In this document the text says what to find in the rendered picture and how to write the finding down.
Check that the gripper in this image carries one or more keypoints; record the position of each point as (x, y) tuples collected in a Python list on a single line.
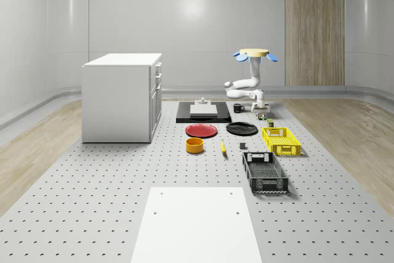
[(261, 107)]

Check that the puzzle cube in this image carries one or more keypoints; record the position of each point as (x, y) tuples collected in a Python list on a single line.
[(262, 117)]

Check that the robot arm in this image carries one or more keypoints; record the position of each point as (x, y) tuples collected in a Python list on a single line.
[(246, 83)]

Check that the flat-sided can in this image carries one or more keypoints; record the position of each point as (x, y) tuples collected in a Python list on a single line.
[(270, 123)]

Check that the black mug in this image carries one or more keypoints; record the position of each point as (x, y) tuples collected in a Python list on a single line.
[(237, 108)]

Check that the black plate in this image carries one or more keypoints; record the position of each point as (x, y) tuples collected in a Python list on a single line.
[(242, 128)]

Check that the grey cube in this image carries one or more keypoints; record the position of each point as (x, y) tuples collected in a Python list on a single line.
[(243, 145)]

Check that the yellow basket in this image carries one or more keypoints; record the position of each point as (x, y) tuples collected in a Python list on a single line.
[(281, 149)]

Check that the drone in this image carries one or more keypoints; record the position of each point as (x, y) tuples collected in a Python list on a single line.
[(254, 52)]

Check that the red plate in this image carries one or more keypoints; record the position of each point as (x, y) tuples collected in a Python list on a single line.
[(201, 130)]

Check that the dark grey basket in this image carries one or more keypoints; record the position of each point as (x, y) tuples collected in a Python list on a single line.
[(266, 183)]

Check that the yellow bowl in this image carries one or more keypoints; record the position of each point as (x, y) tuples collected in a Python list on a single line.
[(194, 146)]

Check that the white board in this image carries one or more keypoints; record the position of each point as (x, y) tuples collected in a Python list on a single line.
[(197, 226)]

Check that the white cabinet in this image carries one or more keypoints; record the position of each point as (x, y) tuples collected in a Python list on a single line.
[(117, 103)]

